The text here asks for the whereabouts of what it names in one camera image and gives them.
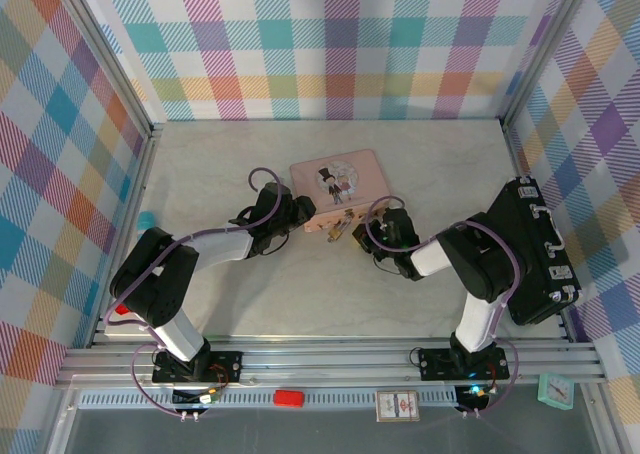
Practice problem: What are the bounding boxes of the brass padlock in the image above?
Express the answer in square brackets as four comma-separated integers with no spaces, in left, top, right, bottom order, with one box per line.
[327,212,354,244]

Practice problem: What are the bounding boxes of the pink tin box with cartoon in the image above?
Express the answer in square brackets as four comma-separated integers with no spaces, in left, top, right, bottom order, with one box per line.
[289,148,392,234]

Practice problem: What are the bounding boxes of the teal stick with red tip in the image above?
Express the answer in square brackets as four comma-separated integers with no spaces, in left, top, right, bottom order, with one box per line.
[114,212,157,319]

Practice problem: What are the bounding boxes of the wide aluminium base beam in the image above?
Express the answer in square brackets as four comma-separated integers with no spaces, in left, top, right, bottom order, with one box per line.
[53,346,610,389]

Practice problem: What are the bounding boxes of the black hard carrying case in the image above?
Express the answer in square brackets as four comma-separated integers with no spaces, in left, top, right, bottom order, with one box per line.
[487,176,585,326]

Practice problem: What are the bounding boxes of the small framed label card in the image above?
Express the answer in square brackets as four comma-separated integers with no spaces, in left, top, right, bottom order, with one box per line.
[375,389,422,424]

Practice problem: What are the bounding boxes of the red rectangular block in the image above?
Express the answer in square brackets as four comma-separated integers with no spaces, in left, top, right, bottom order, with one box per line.
[273,388,306,408]

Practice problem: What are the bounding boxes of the small black controller board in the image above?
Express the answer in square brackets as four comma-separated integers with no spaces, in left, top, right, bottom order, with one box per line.
[172,386,225,408]
[455,383,495,408]

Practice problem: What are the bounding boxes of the mint green alarm clock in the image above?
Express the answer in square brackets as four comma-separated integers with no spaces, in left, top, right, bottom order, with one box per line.
[536,371,574,412]

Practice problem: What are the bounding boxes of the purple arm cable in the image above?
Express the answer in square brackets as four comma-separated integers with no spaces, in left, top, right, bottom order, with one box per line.
[102,167,294,423]
[363,196,521,420]

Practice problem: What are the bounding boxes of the aluminium front rail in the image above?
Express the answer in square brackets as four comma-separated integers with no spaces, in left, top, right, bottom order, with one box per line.
[89,329,596,349]

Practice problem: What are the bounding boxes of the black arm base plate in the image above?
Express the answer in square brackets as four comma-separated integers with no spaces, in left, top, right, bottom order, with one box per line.
[152,350,245,384]
[417,346,507,381]

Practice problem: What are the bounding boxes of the perforated grey cable tray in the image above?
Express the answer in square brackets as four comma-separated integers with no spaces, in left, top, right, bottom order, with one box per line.
[77,387,469,410]

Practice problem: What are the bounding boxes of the aluminium corner post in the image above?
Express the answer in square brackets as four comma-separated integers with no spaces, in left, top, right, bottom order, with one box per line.
[48,0,155,136]
[498,0,589,130]

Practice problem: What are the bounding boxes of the aluminium lower frame bar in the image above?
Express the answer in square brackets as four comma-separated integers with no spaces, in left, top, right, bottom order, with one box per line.
[46,386,82,454]
[573,381,619,454]

